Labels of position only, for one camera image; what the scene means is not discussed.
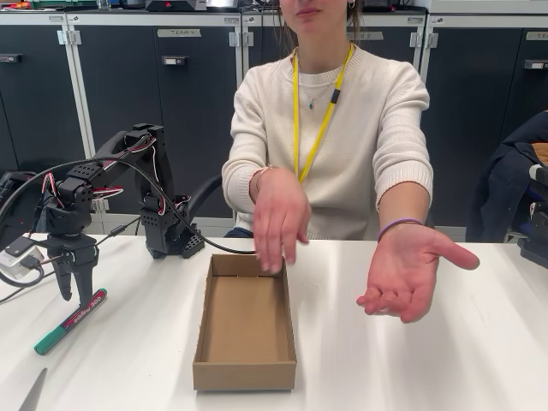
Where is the black marker with green cap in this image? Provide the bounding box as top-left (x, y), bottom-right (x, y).
top-left (33, 289), bottom-right (108, 356)

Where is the brown cardboard box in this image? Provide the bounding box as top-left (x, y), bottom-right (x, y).
top-left (192, 253), bottom-right (298, 393)

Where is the person's right forearm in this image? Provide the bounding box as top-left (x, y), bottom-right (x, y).
top-left (221, 158), bottom-right (283, 206)

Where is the person's left forearm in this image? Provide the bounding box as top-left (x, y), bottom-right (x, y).
top-left (374, 158), bottom-right (432, 228)

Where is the person in cream sweater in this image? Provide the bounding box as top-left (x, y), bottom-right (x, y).
top-left (221, 0), bottom-right (433, 241)

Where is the person's right hand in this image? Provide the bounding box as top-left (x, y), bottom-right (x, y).
top-left (252, 166), bottom-right (312, 275)

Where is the person's left hand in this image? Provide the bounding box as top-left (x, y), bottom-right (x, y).
top-left (355, 224), bottom-right (480, 325)

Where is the dark grey backpack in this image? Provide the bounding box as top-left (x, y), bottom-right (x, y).
top-left (0, 170), bottom-right (78, 253)

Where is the grey metal blade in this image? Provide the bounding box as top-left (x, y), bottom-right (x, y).
top-left (19, 366), bottom-right (49, 411)

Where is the black device with red accents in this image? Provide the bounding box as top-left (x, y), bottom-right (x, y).
top-left (145, 0), bottom-right (207, 13)

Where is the purple wrist band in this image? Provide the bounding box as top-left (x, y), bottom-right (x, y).
top-left (376, 217), bottom-right (425, 243)

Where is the dark jacket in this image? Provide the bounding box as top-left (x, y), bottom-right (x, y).
top-left (479, 111), bottom-right (548, 243)

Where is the thin grey cable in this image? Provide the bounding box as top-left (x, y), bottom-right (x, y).
top-left (0, 216), bottom-right (142, 304)

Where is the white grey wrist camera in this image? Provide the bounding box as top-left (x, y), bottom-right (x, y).
top-left (0, 239), bottom-right (46, 277)

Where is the thick black cable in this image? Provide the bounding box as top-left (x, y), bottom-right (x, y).
top-left (0, 158), bottom-right (258, 288)

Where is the yellow lanyard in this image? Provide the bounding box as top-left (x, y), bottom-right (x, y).
top-left (290, 42), bottom-right (355, 185)

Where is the thin necklace with green pendant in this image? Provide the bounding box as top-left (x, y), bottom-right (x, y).
top-left (297, 63), bottom-right (346, 110)

